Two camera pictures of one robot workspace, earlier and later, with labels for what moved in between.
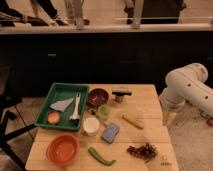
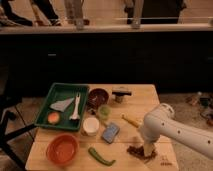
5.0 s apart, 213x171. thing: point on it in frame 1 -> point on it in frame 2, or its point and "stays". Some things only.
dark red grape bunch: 147,151 stays
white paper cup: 91,126 stays
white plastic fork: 76,115 stays
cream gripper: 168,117 -> 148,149
